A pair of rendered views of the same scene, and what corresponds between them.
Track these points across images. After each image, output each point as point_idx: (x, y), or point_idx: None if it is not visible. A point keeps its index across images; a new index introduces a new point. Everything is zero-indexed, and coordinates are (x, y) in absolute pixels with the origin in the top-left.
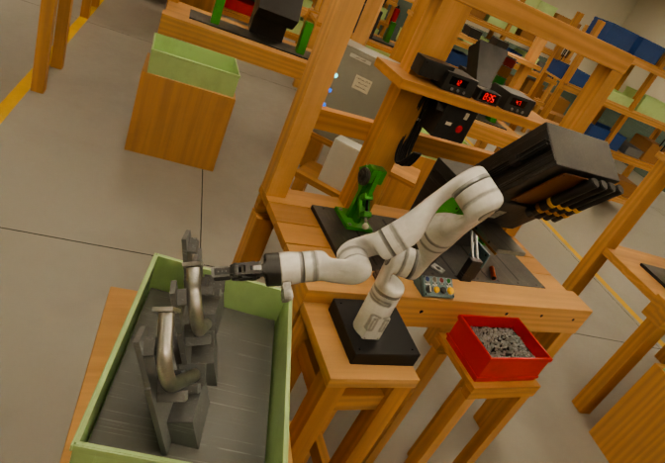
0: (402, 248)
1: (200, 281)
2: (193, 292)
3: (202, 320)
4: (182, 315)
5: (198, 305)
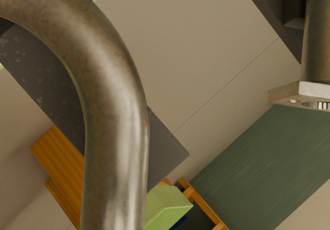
0: None
1: (119, 215)
2: (148, 159)
3: (93, 23)
4: (14, 66)
5: (139, 98)
